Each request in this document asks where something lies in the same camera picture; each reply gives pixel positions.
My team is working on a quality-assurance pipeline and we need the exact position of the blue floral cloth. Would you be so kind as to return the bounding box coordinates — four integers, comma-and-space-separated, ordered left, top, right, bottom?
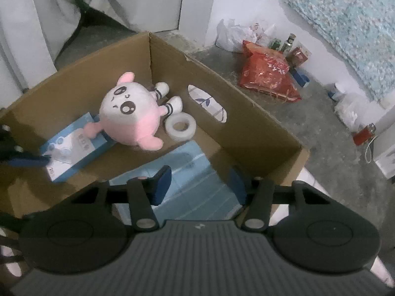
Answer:
264, 0, 395, 101

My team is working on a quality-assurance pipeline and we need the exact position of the dark glass bottle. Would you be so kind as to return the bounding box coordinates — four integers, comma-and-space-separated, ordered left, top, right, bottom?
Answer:
279, 34, 297, 55

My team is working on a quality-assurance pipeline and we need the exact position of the white plastic bag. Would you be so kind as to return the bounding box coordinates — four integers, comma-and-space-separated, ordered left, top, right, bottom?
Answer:
215, 19, 277, 53

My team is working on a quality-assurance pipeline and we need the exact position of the small red can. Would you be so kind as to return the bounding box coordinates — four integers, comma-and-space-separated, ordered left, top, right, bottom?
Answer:
353, 123, 377, 146

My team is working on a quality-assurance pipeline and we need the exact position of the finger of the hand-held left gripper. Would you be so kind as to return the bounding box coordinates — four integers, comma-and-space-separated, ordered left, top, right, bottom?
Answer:
8, 152, 54, 167
0, 124, 24, 161

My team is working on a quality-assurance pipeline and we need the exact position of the white tape roll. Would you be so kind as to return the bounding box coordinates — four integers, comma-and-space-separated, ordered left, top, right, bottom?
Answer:
165, 112, 196, 143

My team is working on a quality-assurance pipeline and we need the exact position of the red printed bag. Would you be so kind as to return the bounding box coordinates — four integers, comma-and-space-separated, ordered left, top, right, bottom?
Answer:
237, 40, 302, 102

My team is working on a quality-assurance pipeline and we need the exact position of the white cable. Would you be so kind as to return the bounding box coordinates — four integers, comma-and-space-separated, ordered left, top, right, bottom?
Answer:
365, 136, 376, 163

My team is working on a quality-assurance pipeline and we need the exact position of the light blue checked towel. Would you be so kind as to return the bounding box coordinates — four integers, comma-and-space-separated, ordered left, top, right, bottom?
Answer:
109, 140, 247, 222

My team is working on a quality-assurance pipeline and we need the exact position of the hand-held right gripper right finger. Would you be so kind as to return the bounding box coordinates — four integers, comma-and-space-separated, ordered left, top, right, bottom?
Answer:
228, 167, 331, 232

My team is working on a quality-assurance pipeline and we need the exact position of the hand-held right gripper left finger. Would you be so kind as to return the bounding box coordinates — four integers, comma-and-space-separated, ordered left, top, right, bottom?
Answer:
71, 165, 172, 232

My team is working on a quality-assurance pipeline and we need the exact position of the red jar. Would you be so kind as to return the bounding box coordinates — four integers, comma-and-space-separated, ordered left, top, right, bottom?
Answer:
292, 46, 310, 67

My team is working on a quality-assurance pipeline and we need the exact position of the brown cardboard box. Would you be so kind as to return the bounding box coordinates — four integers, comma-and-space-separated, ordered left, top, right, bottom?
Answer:
0, 31, 311, 219

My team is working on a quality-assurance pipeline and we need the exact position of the small blue box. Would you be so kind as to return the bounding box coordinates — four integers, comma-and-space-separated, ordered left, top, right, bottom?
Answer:
292, 68, 310, 87

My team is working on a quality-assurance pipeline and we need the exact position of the crumpled white plastic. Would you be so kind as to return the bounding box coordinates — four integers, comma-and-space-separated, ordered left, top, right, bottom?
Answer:
335, 95, 371, 130

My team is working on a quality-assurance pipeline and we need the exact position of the blue and white mask box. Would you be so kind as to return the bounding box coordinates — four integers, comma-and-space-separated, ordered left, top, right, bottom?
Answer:
39, 112, 116, 183

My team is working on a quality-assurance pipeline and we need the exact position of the pink round plush toy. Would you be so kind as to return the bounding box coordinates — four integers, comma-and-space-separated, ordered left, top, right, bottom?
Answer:
84, 72, 182, 151

